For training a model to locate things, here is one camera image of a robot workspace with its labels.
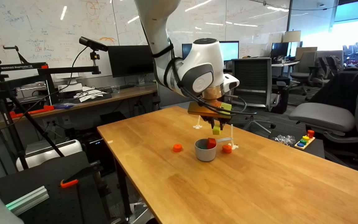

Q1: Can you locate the black mesh office chair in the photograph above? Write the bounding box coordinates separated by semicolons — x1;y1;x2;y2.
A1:
229;58;290;135

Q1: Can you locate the grey office chair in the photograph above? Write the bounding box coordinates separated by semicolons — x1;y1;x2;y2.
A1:
290;70;358;162

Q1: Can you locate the lit computer monitor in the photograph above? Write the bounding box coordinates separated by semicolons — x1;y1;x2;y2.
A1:
220;42;240;61

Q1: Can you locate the black camera tripod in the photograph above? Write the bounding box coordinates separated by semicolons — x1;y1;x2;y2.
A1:
0;37;109;180

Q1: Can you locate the yellow cube block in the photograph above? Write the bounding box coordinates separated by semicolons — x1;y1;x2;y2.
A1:
212;126;221;135

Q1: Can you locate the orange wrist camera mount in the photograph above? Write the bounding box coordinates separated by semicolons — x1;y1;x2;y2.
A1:
188;100;231;116

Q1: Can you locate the red-orange cube block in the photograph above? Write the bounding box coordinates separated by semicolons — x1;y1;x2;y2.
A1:
173;145;183;152

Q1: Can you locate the colourful wooden stacking toy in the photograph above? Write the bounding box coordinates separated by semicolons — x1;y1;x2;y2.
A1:
295;130;314;150

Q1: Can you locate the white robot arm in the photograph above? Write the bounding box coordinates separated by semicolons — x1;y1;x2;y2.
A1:
134;0;240;130

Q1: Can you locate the small orange round block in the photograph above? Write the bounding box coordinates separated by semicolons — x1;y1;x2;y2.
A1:
222;144;232;155

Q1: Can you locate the long wooden desk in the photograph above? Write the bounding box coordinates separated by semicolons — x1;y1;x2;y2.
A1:
0;85;159;124

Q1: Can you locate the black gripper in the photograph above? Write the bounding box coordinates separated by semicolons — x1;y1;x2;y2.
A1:
201;115;231;130

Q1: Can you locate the orange round block with hole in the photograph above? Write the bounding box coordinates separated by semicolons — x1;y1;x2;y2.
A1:
206;139;216;150

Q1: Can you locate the grey plastic pot with handle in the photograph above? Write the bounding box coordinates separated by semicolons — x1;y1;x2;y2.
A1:
194;139;230;162

